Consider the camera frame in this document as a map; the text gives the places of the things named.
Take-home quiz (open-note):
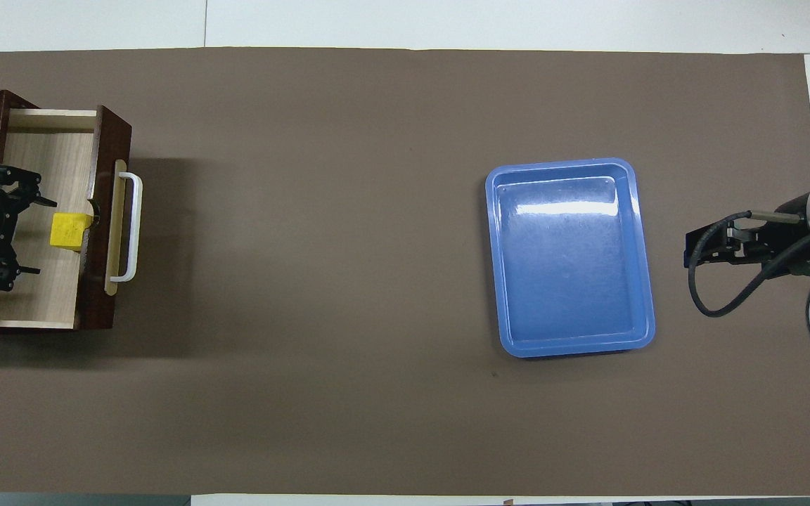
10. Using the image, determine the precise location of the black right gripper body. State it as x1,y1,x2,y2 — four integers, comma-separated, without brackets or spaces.
760,197,810,276

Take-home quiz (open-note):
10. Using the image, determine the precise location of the wooden drawer with dark front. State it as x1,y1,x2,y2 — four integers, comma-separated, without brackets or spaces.
0,104,133,332

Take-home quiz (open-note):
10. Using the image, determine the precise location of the yellow cube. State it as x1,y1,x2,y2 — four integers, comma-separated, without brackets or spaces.
50,212,94,252

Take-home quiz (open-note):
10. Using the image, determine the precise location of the white drawer handle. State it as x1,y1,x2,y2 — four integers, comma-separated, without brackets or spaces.
110,171,144,283

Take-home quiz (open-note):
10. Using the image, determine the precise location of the blue plastic tray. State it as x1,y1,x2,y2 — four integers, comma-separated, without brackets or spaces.
484,157,657,359

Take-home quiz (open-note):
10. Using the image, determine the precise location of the brown table mat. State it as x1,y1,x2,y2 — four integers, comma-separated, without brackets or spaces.
0,46,810,496

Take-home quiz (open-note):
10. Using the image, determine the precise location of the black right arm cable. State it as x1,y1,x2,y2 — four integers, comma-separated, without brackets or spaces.
688,210,810,318

